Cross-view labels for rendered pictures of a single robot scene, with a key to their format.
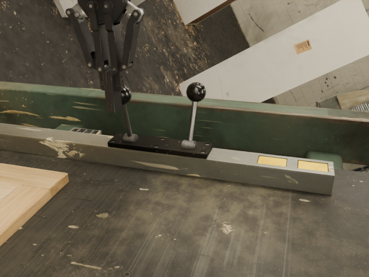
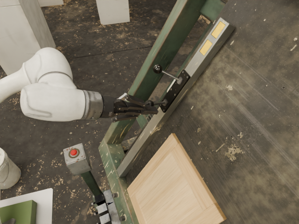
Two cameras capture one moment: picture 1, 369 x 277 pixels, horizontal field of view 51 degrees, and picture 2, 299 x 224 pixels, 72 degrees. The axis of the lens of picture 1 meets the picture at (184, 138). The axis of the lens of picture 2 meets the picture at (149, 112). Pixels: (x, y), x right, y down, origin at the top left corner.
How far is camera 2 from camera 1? 31 cm
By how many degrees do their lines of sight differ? 25
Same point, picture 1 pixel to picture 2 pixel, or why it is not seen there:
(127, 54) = (140, 103)
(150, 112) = (147, 80)
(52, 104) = not seen: hidden behind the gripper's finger
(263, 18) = not seen: outside the picture
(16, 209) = (183, 158)
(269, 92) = not seen: outside the picture
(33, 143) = (149, 138)
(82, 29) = (122, 117)
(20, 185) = (171, 152)
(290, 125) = (183, 17)
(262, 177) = (211, 55)
